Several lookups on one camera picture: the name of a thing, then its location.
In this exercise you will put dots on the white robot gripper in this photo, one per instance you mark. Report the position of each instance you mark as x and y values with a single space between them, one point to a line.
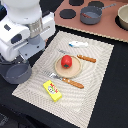
24 29

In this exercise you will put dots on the grey toy pot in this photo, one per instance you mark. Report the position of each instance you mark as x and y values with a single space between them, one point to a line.
15 73

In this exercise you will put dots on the red toy tomato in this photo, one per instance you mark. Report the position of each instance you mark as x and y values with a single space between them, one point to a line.
66 61

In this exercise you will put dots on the brown toy sausage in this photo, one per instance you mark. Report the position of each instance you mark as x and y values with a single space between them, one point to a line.
85 15

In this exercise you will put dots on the brown toy stove board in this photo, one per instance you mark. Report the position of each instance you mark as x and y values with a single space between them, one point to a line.
107 26

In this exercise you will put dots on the round wooden plate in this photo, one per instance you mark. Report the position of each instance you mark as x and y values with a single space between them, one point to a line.
71 72

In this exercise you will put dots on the beige woven placemat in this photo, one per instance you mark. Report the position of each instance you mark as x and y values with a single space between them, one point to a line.
76 105

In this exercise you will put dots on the yellow butter box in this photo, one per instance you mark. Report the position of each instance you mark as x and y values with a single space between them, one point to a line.
52 90

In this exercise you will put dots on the grey toy saucepan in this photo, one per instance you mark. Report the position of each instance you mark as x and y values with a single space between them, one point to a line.
94 12

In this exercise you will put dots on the beige bowl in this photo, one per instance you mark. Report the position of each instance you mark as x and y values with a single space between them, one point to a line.
123 16

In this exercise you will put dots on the wooden handled toy fork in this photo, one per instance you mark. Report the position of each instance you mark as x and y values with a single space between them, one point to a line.
66 80

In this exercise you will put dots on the wooden handled toy knife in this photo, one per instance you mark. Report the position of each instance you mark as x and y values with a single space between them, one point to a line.
79 56

